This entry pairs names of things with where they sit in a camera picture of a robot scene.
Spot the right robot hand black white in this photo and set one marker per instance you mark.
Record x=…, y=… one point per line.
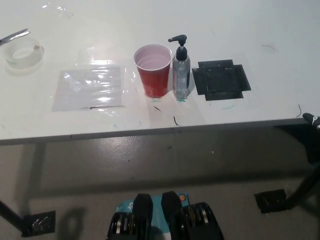
x=313, y=120

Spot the clear hand soap pump bottle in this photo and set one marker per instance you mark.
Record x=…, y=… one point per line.
x=181, y=72

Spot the black floor tape patch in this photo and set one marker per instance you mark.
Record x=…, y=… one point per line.
x=271, y=201
x=40, y=223

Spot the black tape square patch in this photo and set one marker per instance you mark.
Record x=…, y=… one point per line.
x=220, y=80

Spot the red plastic cup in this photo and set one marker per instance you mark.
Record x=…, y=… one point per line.
x=153, y=80

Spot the clear plastic sheet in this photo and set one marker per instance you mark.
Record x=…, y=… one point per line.
x=87, y=87

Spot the crumpled clear tape strip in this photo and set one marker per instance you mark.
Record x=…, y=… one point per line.
x=60, y=10

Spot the clear tape roll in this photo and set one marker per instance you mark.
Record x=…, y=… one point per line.
x=10, y=58

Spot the silver scissors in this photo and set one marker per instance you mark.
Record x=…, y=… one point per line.
x=15, y=35

